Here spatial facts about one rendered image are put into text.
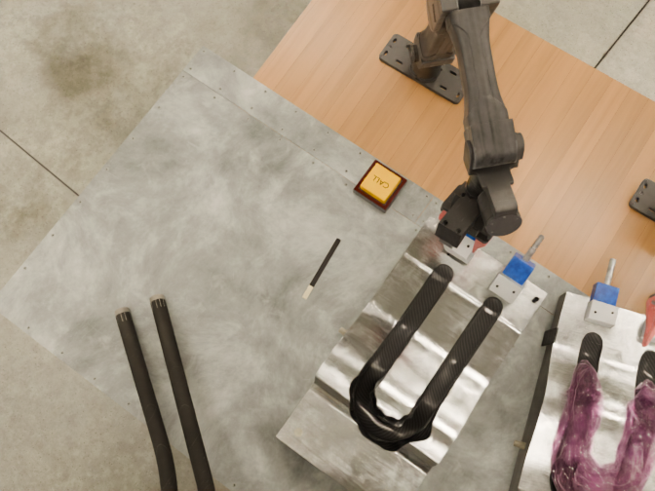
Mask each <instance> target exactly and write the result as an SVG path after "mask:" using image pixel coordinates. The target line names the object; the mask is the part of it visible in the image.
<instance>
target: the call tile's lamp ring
mask: <svg viewBox="0 0 655 491"><path fill-rule="evenodd" d="M376 164H379V165H381V166H382V167H384V168H385V169H387V170H389V171H390V172H392V173H393V174H395V175H396V176H398V177H399V178H400V179H401V180H402V183H401V184H400V185H399V187H398V188H397V190H396V191H395V192H394V194H393V195H392V196H391V198H390V199H389V201H388V202H387V203H386V205H385V206H384V205H382V204H381V203H379V202H378V201H376V200H375V199H373V198H372V197H371V196H370V195H368V194H367V193H365V192H363V191H362V190H360V189H359V187H360V186H361V184H362V182H363V181H364V180H365V178H366V177H367V175H368V174H369V173H370V171H371V170H372V169H373V167H374V166H375V165H376ZM405 183H406V179H405V178H403V177H402V176H400V175H399V174H397V173H395V172H394V171H392V170H390V169H389V168H387V167H386V166H384V165H383V164H381V163H380V162H378V161H377V160H375V161H374V162H373V163H372V165H371V166H370V167H369V169H368V170H367V171H366V173H365V175H364V176H363V177H362V179H361V180H360V181H359V183H358V184H357V185H356V187H355V188H354V190H356V191H357V192H359V193H360V194H362V195H363V196H365V197H366V198H368V199H369V200H371V201H372V202H374V203H375V204H377V205H378V206H380V207H381V208H383V209H385V210H386V208H387V207H388V206H389V205H390V204H391V202H392V201H393V200H394V198H395V197H396V196H397V194H398V193H399V191H400V190H401V189H402V187H403V186H404V185H405Z"/></svg>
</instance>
